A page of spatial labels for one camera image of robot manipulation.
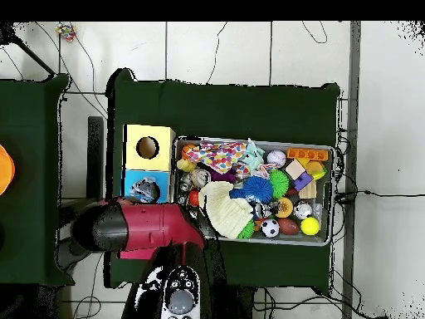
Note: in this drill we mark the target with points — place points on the polka dot cloth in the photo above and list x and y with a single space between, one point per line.
219 156

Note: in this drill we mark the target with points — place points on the white knitted cloth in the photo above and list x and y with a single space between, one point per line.
226 209

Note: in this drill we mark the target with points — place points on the blue spiky ball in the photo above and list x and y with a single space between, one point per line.
257 189

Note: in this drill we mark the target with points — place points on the clear plastic bottle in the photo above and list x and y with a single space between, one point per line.
145 191

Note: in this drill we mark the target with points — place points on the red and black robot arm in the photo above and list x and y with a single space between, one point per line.
153 222

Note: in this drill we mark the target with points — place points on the wooden box with three holes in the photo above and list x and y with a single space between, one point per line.
163 156

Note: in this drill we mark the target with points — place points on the small red ball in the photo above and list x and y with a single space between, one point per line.
194 197

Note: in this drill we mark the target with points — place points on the small white baseball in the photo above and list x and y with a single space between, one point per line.
276 158

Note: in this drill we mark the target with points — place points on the green spiky ball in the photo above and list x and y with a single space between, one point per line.
279 184

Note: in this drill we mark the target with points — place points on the small soccer ball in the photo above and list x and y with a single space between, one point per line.
269 228

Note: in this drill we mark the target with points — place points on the plain wooden cube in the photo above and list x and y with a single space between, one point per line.
295 169

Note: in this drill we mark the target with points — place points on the orange toy building block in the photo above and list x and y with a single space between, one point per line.
307 154

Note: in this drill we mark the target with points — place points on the smooth yellow ball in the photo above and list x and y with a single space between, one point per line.
309 226

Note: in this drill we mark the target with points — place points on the green cloth side table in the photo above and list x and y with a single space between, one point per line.
33 166

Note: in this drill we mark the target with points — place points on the small colourful floor toy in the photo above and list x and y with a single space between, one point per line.
65 30

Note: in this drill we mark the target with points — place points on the orange round object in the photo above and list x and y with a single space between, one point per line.
5 169

